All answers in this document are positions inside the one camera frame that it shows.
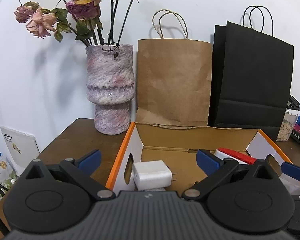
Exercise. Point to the dried rose bouquet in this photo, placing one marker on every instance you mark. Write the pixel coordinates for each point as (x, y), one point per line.
(81, 17)

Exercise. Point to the brown paper bag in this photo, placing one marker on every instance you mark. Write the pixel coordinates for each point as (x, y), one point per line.
(174, 79)

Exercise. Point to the clear seed container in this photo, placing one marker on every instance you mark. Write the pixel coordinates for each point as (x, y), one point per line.
(290, 118)

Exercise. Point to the white booklet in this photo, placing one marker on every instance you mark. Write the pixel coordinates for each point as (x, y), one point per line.
(22, 146)

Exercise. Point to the black paper bag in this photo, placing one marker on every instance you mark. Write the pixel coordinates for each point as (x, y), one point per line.
(251, 79)

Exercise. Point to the white red lint brush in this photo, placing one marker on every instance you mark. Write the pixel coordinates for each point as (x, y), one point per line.
(223, 153)

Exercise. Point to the red cardboard box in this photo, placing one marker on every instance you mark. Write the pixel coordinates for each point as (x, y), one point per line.
(177, 147)

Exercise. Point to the purple ceramic vase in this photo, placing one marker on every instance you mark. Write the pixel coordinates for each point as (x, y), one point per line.
(110, 86)

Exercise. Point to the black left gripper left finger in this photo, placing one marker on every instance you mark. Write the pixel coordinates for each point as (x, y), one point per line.
(78, 172)

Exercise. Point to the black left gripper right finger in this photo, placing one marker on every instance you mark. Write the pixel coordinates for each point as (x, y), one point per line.
(208, 162)

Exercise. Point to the snack packages on floor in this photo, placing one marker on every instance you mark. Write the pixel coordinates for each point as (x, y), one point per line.
(7, 175)

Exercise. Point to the white usb charger cube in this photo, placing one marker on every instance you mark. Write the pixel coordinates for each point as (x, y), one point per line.
(152, 176)

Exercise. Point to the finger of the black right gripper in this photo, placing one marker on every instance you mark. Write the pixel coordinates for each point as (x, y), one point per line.
(291, 170)

